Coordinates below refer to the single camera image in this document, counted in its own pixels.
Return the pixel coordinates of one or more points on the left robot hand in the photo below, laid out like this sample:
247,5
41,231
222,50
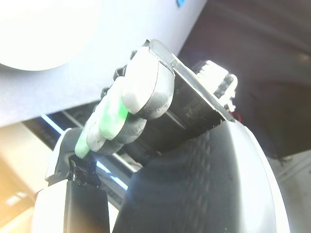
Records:
194,182

